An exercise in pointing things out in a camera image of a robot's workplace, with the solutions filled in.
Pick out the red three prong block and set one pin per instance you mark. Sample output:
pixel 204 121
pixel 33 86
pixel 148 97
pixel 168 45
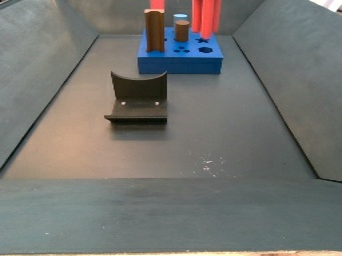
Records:
pixel 206 17

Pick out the blue shape sorter board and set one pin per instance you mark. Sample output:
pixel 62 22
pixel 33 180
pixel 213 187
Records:
pixel 194 57

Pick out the black curved holder stand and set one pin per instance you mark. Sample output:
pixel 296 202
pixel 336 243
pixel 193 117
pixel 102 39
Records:
pixel 141 99

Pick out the brown wooden cylinder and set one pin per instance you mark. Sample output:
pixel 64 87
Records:
pixel 182 30

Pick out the light blue cylinder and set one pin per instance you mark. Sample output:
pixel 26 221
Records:
pixel 181 17

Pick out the brown wooden peg block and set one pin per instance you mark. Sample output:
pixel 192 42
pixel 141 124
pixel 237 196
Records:
pixel 156 29

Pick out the red peg far left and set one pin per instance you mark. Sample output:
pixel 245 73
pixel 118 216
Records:
pixel 157 4

